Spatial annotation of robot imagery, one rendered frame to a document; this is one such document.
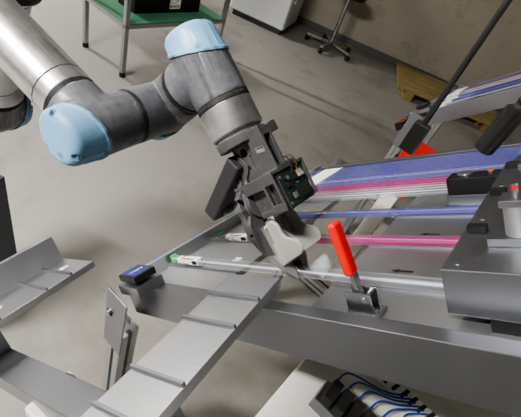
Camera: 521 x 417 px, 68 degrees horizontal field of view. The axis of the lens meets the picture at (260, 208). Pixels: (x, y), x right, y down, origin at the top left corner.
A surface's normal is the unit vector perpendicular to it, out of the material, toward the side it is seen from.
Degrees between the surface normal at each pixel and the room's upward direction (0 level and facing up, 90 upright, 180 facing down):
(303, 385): 0
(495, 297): 90
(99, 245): 0
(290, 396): 0
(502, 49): 90
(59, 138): 90
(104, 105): 17
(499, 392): 90
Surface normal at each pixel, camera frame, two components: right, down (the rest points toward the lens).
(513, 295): -0.62, 0.37
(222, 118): -0.23, 0.19
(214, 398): 0.30, -0.70
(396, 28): -0.29, 0.58
